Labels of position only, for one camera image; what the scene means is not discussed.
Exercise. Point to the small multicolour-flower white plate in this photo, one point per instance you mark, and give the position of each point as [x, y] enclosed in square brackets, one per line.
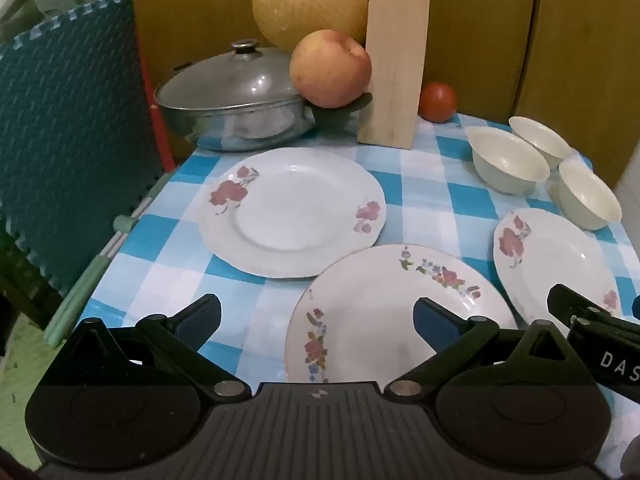
[370, 310]

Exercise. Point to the pomelo in yellow net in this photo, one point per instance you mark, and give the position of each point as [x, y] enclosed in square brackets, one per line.
[310, 5]

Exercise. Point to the steel pot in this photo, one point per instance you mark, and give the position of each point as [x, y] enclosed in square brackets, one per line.
[240, 127]

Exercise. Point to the wooden knife block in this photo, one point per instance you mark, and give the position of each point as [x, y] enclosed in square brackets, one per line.
[395, 65]

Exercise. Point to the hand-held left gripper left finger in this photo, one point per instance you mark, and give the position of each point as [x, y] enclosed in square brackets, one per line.
[200, 316]

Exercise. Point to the cream bowl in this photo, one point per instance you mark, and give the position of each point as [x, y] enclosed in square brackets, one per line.
[590, 200]
[542, 137]
[505, 165]

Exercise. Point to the glass pot lid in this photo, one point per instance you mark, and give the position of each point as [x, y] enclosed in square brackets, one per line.
[235, 80]

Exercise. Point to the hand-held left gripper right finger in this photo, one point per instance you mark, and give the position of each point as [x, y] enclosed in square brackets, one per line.
[436, 321]

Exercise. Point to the blue white checkered tablecloth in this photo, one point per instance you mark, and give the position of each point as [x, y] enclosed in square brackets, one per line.
[425, 195]

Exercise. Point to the pale green stick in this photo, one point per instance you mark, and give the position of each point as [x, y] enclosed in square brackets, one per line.
[85, 285]

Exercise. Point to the large red-flower white plate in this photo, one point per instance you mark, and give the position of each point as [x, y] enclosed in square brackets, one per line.
[295, 210]

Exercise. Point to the red tomato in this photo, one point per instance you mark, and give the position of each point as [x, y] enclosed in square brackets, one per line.
[437, 102]

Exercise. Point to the brown wooden cabinet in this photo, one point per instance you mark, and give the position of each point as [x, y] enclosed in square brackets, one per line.
[480, 35]

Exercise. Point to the red pole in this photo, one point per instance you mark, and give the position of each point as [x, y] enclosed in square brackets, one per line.
[157, 120]

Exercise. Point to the small red-flower white plate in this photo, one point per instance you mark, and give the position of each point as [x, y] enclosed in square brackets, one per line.
[555, 260]

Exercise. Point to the red yellow apple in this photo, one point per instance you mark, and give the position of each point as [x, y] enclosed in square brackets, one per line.
[330, 67]

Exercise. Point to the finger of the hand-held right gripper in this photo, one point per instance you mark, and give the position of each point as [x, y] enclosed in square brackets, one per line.
[575, 302]

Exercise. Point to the teal foam mat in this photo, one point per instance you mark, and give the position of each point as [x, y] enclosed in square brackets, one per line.
[70, 135]

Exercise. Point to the green floor mat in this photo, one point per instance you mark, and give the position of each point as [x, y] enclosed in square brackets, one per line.
[20, 385]

